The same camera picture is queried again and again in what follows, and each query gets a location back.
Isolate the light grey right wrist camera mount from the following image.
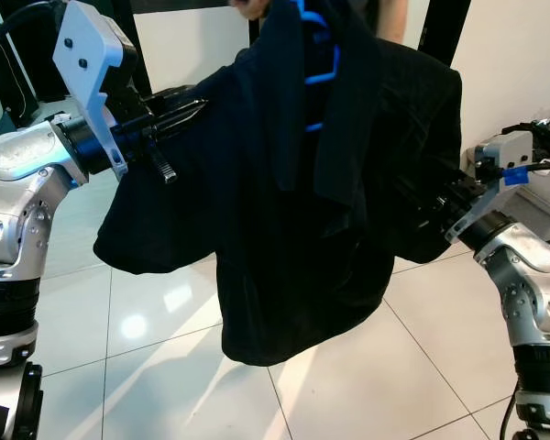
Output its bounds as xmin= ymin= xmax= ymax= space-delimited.
xmin=445 ymin=131 xmax=533 ymax=241

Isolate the black t-shirt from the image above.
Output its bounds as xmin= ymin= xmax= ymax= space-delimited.
xmin=93 ymin=0 xmax=464 ymax=368

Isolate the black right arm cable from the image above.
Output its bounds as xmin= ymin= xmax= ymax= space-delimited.
xmin=504 ymin=160 xmax=550 ymax=175

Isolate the light grey left wrist camera mount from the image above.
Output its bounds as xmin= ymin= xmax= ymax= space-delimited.
xmin=53 ymin=0 xmax=138 ymax=180

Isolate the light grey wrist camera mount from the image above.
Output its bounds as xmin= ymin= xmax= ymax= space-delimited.
xmin=445 ymin=131 xmax=533 ymax=241
xmin=53 ymin=0 xmax=138 ymax=180

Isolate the blue plastic hanger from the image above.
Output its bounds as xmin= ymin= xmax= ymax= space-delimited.
xmin=293 ymin=0 xmax=342 ymax=134

